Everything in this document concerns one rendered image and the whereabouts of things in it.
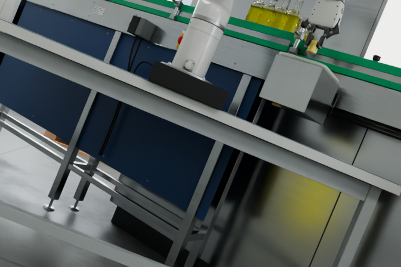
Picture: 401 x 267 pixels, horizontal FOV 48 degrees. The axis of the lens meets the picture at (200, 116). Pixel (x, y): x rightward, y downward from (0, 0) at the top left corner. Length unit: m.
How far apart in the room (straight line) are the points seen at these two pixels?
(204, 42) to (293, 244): 0.93
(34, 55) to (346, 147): 1.22
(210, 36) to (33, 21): 1.46
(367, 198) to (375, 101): 0.35
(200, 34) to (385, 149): 0.87
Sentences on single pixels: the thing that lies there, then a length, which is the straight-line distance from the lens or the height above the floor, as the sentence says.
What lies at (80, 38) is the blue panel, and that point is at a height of 0.83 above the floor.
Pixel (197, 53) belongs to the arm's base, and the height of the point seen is 0.89.
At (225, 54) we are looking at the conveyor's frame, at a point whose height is 0.97.
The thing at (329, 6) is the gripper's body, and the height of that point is 1.22.
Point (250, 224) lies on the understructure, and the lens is 2.01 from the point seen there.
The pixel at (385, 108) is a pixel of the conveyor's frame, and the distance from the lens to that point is 1.69.
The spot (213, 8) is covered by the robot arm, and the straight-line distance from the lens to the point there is 1.49.
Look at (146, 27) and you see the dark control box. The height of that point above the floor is 0.97.
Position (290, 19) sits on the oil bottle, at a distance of 1.92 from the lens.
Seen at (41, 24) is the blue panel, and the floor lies 0.83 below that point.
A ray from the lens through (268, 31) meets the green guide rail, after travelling 1.81.
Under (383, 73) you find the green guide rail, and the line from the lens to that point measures 1.74.
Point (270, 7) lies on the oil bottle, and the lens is 1.97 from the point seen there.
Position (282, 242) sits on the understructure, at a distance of 1.96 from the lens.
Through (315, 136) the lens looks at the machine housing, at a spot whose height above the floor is 0.81.
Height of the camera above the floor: 0.72
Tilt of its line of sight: 1 degrees down
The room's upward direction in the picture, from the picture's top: 23 degrees clockwise
